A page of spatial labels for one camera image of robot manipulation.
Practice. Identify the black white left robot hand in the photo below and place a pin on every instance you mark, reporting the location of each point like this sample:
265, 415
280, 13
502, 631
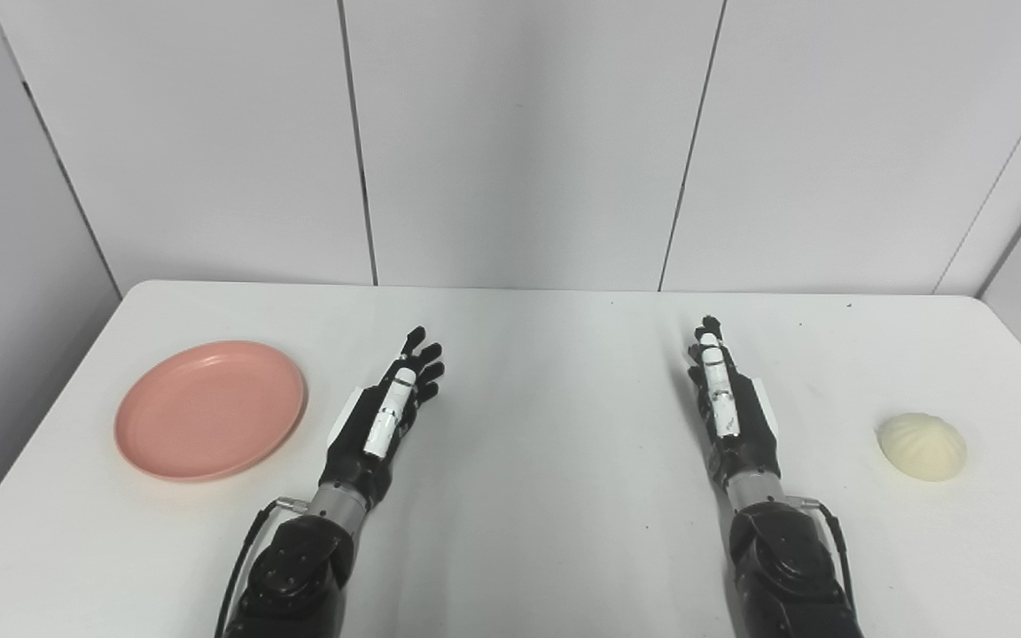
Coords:
360, 443

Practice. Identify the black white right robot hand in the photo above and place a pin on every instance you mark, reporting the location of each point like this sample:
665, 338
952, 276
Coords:
745, 425

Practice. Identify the pink round plate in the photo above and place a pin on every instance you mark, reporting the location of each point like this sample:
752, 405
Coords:
209, 412

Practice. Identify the cream steamed bun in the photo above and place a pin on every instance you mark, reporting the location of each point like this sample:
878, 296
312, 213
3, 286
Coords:
923, 447

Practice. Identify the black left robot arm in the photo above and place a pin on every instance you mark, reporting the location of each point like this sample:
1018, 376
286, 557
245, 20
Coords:
293, 567

